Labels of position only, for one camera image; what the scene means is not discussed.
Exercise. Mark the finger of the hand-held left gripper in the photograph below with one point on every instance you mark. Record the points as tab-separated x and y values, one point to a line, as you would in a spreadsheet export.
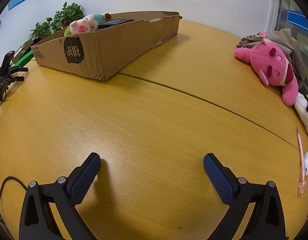
18	78
20	69

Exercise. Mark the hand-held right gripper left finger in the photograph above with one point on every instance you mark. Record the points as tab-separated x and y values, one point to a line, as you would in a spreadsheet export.
83	178

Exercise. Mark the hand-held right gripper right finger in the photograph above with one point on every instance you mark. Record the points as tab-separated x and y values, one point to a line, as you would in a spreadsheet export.
219	180

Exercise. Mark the long cardboard box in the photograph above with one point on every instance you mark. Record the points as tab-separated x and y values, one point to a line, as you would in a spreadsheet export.
106	50

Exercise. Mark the green board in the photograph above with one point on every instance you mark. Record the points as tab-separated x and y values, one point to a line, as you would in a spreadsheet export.
23	59

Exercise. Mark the small green potted plant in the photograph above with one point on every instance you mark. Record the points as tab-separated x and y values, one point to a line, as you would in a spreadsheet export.
41	30

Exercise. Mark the large green potted plant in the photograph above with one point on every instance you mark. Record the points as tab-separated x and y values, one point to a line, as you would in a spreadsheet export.
68	13

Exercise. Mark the pig plush toy teal body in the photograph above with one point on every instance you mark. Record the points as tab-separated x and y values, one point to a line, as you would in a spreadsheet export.
81	26

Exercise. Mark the pink pen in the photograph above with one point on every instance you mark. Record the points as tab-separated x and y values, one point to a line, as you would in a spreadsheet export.
301	150

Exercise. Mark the flat black box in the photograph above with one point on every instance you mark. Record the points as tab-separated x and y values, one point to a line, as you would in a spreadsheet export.
111	25

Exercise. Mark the white panda plush toy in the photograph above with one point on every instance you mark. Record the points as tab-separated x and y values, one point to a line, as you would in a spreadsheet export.
304	115

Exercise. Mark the pink plush toy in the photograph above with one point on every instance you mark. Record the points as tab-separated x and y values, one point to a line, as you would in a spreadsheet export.
266	57

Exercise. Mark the beige printed cloth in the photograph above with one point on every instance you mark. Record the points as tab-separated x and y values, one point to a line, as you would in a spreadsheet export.
289	40

